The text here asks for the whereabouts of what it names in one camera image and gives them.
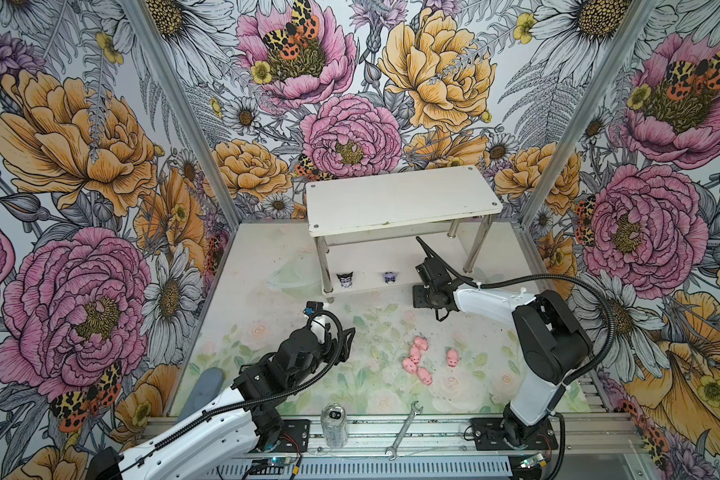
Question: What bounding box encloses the pink pig toy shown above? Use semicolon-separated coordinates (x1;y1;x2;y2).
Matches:
446;348;460;368
409;336;429;365
402;358;418;374
416;367;433;386

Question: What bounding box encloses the black white kuromi toy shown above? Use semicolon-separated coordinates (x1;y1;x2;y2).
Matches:
336;272;354;289

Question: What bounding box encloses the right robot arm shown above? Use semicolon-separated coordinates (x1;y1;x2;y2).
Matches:
413;237;593;448

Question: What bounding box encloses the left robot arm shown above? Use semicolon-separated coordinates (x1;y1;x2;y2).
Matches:
86;322;355;479

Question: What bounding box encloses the white two-tier shelf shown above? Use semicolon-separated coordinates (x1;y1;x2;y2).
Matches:
306;166;502;299

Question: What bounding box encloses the blue grey sponge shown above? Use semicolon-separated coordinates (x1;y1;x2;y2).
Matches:
177;367;225;422

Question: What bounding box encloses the silver drink can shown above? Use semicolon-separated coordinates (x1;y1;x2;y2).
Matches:
320;403;349;449

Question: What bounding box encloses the green circuit board left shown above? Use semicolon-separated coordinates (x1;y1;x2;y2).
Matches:
250;457;297;476

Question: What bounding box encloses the green circuit board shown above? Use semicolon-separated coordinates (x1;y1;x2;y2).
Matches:
250;457;297;476
518;453;547;469

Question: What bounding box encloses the silver wrench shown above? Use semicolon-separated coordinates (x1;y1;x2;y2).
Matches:
386;401;423;461

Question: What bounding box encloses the green circuit board right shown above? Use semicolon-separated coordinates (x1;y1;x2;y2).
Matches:
518;453;547;469

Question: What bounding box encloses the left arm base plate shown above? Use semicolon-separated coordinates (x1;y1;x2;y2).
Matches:
271;418;312;454

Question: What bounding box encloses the aluminium front rail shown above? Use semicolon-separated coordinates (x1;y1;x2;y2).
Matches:
133;413;646;460

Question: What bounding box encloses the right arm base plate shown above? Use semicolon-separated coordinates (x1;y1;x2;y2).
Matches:
469;417;559;451

